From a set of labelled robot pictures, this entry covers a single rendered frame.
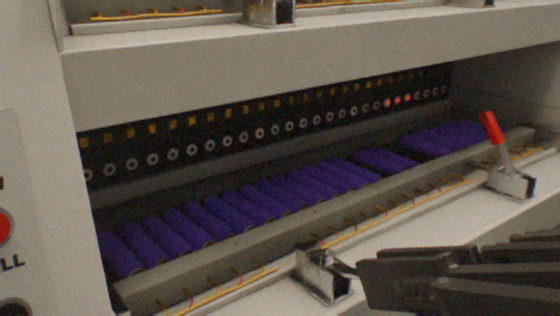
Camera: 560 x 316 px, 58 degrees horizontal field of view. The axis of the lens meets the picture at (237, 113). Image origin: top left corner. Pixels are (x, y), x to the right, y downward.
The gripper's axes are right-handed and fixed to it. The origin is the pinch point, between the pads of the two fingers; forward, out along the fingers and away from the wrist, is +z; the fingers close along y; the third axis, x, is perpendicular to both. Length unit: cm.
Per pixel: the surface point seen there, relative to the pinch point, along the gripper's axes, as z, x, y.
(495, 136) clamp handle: 8.1, 5.3, 26.0
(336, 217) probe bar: 12.3, 3.0, 6.0
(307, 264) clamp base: 8.8, 1.3, -1.0
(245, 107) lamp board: 19.3, 15.2, 5.1
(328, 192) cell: 15.3, 5.0, 8.7
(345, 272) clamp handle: 5.7, 0.5, -0.4
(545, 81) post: 10.4, 9.4, 44.6
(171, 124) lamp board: 19.4, 15.0, -3.2
